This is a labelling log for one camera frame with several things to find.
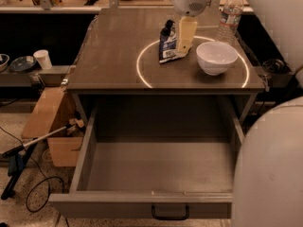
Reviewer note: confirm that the grey bowl at left edge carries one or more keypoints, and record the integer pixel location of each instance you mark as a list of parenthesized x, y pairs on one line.
[(4, 60)]

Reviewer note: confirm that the black tripod stand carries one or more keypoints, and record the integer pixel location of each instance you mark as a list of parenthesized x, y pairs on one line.
[(18, 158)]

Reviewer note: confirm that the low side shelf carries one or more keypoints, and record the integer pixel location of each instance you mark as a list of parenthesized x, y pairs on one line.
[(50, 77)]

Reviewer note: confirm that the black drawer handle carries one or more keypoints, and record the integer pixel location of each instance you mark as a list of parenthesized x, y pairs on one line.
[(170, 212)]

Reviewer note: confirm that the grey open top drawer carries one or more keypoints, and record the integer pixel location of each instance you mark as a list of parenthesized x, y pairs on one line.
[(145, 150)]

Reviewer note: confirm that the cardboard box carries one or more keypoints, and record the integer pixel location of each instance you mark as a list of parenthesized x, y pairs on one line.
[(54, 109)]

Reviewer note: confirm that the dark plate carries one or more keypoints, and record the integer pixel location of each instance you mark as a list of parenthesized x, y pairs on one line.
[(22, 64)]

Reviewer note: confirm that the white bowl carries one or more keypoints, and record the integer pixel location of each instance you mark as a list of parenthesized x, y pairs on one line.
[(215, 58)]

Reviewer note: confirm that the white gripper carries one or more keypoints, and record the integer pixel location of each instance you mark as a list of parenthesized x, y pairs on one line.
[(190, 3)]

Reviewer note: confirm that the white paper cup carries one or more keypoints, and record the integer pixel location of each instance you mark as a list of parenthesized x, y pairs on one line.
[(42, 57)]

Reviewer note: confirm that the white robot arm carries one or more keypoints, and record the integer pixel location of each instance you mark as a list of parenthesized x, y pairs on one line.
[(268, 180)]

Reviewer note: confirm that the clear plastic water bottle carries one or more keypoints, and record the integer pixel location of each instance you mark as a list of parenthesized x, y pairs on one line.
[(229, 21)]

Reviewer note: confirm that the blue chip bag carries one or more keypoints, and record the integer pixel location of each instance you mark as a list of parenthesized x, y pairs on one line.
[(168, 43)]

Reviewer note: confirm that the grey cabinet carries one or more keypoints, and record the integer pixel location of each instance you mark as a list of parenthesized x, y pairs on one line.
[(121, 55)]

